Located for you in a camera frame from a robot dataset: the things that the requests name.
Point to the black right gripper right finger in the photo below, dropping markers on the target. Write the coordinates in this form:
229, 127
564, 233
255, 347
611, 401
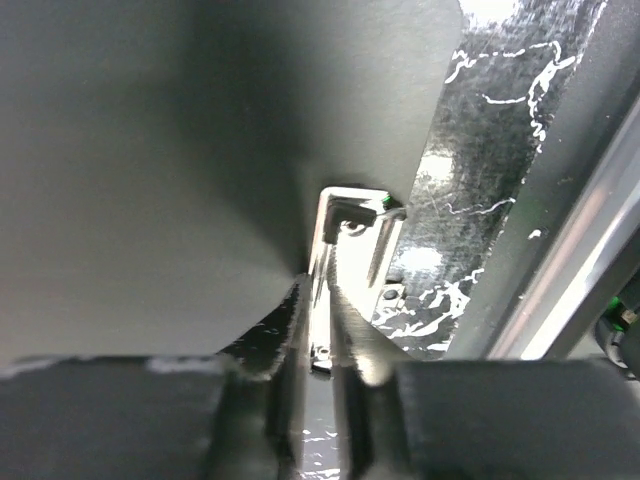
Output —
400, 418

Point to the black file folder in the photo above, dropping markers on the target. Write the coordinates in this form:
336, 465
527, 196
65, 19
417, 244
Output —
161, 161

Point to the silver folder clip mechanism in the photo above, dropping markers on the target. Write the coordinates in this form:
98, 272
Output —
356, 232

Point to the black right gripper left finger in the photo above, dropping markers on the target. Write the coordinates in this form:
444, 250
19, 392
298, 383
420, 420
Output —
234, 414

